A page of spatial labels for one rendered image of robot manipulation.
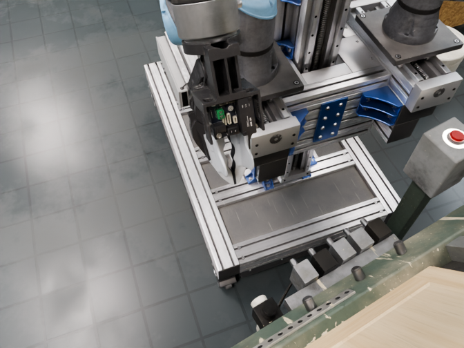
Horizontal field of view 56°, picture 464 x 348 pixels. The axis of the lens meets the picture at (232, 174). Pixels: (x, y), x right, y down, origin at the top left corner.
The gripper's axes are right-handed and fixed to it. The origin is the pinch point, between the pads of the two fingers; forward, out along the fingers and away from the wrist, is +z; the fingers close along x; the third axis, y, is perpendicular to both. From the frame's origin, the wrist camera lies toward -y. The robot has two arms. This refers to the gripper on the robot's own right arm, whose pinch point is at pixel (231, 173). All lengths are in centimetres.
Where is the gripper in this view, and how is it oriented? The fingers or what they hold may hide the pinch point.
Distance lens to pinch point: 63.1
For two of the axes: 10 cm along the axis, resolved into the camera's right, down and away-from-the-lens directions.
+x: 9.4, -2.8, 1.9
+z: 1.6, 8.6, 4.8
